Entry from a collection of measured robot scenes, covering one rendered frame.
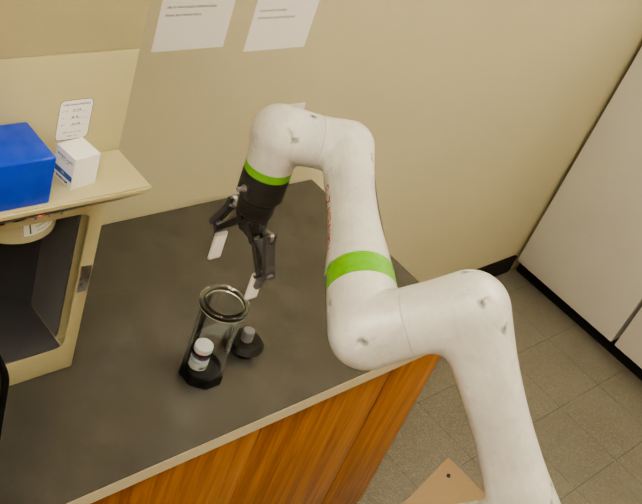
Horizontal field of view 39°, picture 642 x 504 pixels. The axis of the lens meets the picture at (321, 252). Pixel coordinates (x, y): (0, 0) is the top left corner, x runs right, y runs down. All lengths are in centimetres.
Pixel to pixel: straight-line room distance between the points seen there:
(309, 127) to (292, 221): 98
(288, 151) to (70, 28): 44
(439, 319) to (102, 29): 69
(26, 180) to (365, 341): 57
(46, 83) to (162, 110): 84
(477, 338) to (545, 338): 296
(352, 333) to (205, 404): 71
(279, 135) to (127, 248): 81
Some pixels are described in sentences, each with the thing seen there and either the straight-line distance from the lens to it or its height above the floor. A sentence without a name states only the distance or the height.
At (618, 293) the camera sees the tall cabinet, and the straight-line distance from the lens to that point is 432.
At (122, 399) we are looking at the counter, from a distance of 199.
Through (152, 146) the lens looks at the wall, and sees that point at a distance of 236.
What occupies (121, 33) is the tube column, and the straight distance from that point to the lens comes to 152.
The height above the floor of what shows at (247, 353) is 97.
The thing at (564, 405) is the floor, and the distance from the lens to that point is 405.
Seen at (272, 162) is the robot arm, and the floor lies 155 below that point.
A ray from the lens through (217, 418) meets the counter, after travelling 200.
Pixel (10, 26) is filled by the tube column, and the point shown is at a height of 176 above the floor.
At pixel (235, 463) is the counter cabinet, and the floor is 74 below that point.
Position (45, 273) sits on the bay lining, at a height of 113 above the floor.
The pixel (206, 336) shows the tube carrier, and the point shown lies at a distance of 194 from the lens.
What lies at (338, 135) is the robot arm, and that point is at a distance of 167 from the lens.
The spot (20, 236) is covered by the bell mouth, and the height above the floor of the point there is 133.
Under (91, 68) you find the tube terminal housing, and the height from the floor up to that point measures 168.
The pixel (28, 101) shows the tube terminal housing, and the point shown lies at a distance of 151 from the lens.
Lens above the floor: 242
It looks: 36 degrees down
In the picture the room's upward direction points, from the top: 22 degrees clockwise
